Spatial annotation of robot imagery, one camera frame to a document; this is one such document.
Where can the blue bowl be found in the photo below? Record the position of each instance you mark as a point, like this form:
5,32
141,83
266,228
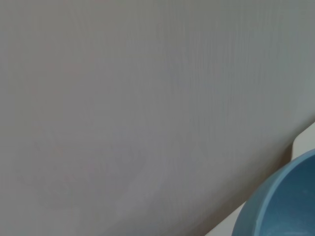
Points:
285,201

